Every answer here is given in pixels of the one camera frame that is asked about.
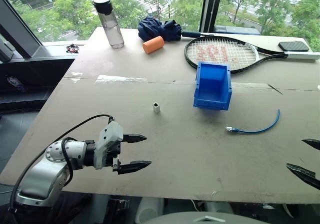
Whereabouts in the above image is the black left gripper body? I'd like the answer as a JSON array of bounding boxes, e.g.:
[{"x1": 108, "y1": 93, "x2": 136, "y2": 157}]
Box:
[{"x1": 105, "y1": 140, "x2": 126, "y2": 172}]

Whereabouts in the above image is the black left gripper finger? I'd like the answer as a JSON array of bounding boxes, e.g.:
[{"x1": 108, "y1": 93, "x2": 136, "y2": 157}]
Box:
[
  {"x1": 123, "y1": 134, "x2": 148, "y2": 144},
  {"x1": 116, "y1": 160, "x2": 152, "y2": 175}
]

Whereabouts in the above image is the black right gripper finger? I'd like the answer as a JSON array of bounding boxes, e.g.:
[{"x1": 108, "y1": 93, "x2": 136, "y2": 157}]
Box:
[
  {"x1": 301, "y1": 138, "x2": 320, "y2": 150},
  {"x1": 286, "y1": 163, "x2": 320, "y2": 190}
]

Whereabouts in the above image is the blue plastic storage bin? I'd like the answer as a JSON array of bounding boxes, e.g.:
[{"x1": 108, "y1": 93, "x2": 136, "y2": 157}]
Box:
[{"x1": 192, "y1": 61, "x2": 233, "y2": 112}]

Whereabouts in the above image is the orange foam cylinder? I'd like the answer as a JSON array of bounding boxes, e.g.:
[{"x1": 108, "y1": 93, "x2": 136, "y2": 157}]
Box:
[{"x1": 142, "y1": 36, "x2": 165, "y2": 55}]

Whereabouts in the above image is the black phone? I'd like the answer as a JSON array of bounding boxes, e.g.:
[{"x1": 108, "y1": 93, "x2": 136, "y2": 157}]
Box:
[{"x1": 278, "y1": 41, "x2": 311, "y2": 52}]

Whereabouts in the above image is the navy folded umbrella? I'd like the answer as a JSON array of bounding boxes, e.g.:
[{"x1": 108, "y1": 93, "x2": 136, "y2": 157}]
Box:
[{"x1": 137, "y1": 15, "x2": 216, "y2": 42}]

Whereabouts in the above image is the clear water bottle black lid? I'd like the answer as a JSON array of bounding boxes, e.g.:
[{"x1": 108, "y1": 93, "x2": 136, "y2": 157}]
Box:
[{"x1": 92, "y1": 0, "x2": 125, "y2": 50}]

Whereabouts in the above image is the black white tennis racket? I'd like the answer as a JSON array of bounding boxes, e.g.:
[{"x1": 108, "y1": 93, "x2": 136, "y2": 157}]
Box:
[{"x1": 184, "y1": 36, "x2": 320, "y2": 75}]

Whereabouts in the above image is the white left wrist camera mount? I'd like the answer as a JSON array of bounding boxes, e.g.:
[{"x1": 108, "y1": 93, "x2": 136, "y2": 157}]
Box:
[{"x1": 93, "y1": 121, "x2": 125, "y2": 170}]

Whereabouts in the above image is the blue Ethernet cable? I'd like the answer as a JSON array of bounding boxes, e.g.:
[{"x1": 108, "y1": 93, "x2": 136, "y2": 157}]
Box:
[{"x1": 225, "y1": 109, "x2": 281, "y2": 134}]

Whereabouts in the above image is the black window frame post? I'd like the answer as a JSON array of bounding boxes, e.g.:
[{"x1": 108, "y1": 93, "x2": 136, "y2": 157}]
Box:
[{"x1": 198, "y1": 0, "x2": 225, "y2": 33}]

